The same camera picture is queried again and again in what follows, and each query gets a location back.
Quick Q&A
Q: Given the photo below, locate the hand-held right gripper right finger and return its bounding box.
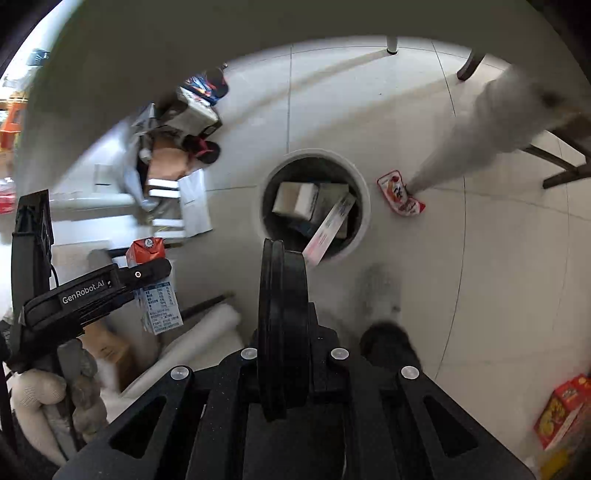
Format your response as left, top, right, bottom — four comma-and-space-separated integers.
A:
307, 302, 536, 480

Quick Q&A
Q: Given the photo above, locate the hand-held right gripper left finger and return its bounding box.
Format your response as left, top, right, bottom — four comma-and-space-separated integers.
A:
53, 346, 260, 480

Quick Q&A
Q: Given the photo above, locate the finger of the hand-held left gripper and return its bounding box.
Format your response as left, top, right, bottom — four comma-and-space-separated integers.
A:
117, 257, 173, 302

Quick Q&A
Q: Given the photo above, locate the small milk carton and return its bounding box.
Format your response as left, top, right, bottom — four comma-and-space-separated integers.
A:
127, 237, 184, 335

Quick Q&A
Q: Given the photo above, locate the long white toothpaste box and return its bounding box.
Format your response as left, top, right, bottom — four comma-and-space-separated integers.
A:
302, 191, 357, 267

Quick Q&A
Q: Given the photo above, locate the green white box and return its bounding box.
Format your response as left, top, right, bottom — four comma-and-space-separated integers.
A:
271, 181, 320, 221

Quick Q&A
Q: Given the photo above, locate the round trash bin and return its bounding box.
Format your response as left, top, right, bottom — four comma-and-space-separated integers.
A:
259, 148, 371, 265

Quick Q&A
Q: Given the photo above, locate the red snack packet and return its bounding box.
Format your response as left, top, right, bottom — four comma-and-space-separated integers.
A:
376, 170, 426, 217

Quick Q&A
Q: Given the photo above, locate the person's left hand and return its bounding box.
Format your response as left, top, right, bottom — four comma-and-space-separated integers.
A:
11, 339, 110, 464

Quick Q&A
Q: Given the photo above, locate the red cola can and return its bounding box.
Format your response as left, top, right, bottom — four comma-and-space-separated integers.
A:
0, 178, 17, 215

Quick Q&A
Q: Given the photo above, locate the white foam roll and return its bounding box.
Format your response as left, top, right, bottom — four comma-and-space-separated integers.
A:
120, 302, 243, 398

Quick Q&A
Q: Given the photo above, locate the brown cardboard box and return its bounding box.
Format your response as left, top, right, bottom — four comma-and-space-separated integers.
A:
145, 138, 190, 190
81, 320, 139, 391

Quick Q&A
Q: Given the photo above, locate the white paper sheet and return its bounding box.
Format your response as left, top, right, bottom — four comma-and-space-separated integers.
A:
178, 171, 213, 236

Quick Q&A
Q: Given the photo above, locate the grey plastic bag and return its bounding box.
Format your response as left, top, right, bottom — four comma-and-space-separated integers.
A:
117, 104, 158, 208

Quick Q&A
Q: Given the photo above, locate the orange box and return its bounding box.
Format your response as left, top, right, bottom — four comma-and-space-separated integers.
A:
0, 99, 26, 148

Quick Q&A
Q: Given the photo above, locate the black red slipper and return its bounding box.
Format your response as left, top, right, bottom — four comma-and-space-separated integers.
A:
182, 136, 221, 164

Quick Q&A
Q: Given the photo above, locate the blue red printed bag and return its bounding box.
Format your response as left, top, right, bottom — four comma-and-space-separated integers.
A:
180, 67, 230, 104

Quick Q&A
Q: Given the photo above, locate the red yellow snack box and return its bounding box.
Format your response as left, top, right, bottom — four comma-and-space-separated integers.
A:
533, 374, 591, 450

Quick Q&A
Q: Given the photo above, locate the white blurred cloth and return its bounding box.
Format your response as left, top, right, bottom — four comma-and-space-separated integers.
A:
409, 65, 583, 192

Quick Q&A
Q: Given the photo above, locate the dark wooden chair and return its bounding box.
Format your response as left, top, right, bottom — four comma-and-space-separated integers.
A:
456, 51, 591, 190

